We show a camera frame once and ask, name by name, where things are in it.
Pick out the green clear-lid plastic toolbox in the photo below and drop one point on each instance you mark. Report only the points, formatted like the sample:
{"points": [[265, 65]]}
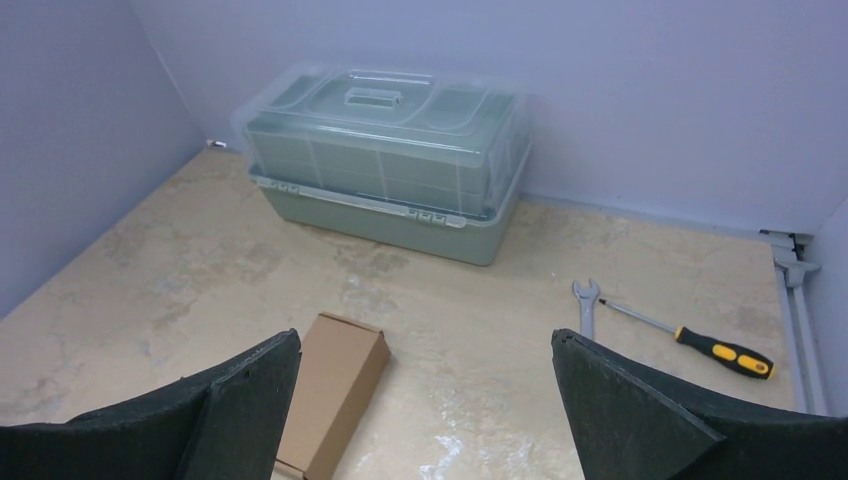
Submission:
{"points": [[431, 162]]}

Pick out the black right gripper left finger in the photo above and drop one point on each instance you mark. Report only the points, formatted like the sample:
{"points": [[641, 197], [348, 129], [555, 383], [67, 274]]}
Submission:
{"points": [[224, 422]]}

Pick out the brown cardboard box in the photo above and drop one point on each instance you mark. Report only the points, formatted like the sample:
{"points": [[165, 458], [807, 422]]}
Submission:
{"points": [[342, 361]]}

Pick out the black yellow handled screwdriver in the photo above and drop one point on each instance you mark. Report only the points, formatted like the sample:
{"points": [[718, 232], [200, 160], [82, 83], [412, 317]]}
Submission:
{"points": [[737, 358]]}

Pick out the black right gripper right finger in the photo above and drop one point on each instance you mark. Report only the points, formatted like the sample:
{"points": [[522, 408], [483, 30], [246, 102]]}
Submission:
{"points": [[631, 421]]}

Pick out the silver open-end wrench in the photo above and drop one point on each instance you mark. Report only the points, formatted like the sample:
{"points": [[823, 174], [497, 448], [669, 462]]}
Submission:
{"points": [[587, 297]]}

